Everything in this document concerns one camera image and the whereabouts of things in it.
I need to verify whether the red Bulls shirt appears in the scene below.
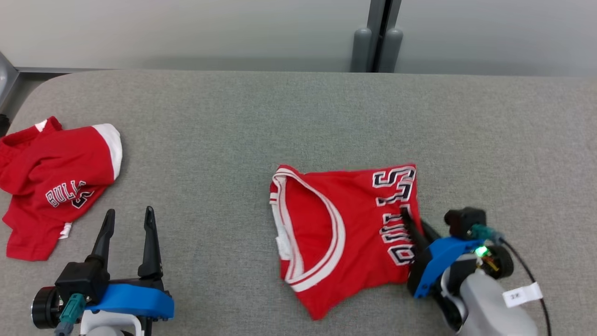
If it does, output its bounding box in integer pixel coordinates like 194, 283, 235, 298
0, 116, 123, 262

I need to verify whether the white paper tag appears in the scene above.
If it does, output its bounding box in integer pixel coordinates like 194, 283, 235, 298
503, 282, 544, 308

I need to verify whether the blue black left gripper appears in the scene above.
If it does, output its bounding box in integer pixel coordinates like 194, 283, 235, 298
32, 206, 174, 329

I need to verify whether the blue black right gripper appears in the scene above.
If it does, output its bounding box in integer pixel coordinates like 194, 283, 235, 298
400, 208, 514, 299

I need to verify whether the grey partition end post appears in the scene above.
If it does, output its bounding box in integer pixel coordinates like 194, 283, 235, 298
0, 50, 20, 112

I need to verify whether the red white-sleeved Bulls jersey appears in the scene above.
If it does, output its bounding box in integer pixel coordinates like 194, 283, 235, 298
270, 163, 425, 321

